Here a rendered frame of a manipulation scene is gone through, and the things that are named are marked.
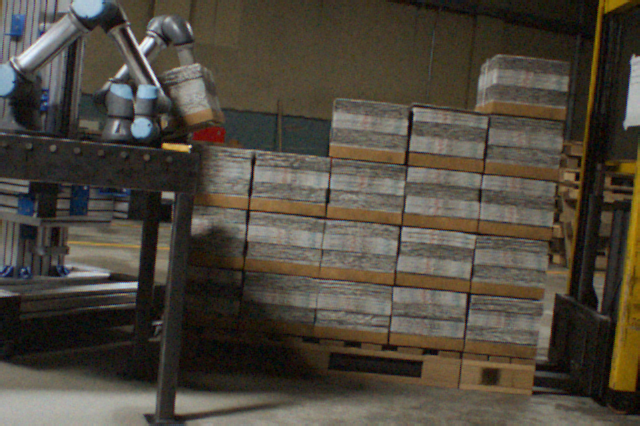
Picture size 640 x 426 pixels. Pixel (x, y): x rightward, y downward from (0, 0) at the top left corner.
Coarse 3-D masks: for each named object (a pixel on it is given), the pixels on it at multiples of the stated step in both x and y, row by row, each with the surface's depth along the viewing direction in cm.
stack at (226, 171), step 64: (256, 192) 336; (320, 192) 336; (384, 192) 337; (448, 192) 337; (256, 256) 338; (320, 256) 338; (384, 256) 338; (448, 256) 338; (320, 320) 339; (384, 320) 339; (448, 320) 339; (448, 384) 340
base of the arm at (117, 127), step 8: (112, 120) 365; (120, 120) 364; (128, 120) 366; (104, 128) 367; (112, 128) 364; (120, 128) 365; (128, 128) 365; (104, 136) 365; (112, 136) 363; (120, 136) 363; (128, 136) 365
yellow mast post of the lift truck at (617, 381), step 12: (636, 168) 322; (636, 180) 321; (636, 192) 320; (636, 204) 319; (636, 216) 319; (636, 228) 319; (636, 240) 319; (636, 252) 319; (636, 264) 320; (624, 276) 323; (636, 276) 320; (624, 288) 322; (636, 288) 320; (624, 300) 321; (636, 300) 320; (624, 312) 321; (636, 312) 321; (624, 324) 321; (636, 324) 321; (624, 336) 321; (636, 336) 321; (624, 348) 321; (636, 348) 321; (612, 360) 325; (624, 360) 322; (636, 360) 322; (612, 372) 324; (624, 372) 322; (636, 372) 322; (612, 384) 323; (624, 384) 322
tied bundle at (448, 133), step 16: (416, 112) 335; (432, 112) 335; (448, 112) 335; (464, 112) 335; (416, 128) 338; (432, 128) 336; (448, 128) 336; (464, 128) 336; (480, 128) 336; (416, 144) 335; (432, 144) 335; (448, 144) 335; (464, 144) 336; (480, 144) 336
